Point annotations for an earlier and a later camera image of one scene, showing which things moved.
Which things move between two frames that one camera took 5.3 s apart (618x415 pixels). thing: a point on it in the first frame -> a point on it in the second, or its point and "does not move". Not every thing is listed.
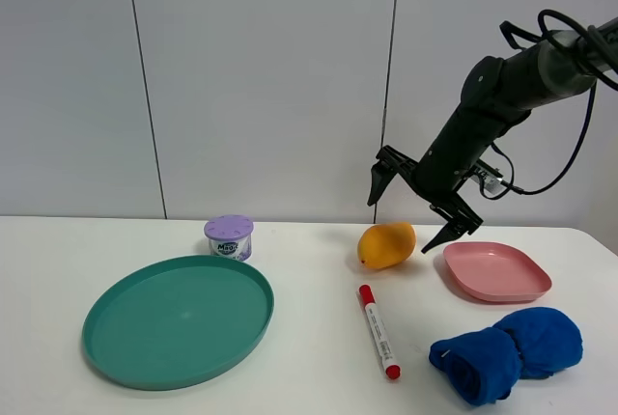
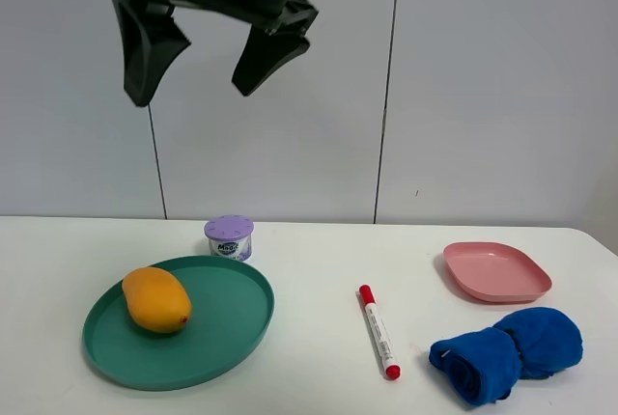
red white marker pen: (390, 364) does not move
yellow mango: (385, 245) -> (156, 300)
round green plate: (177, 322) does not move
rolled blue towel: (487, 365) does not move
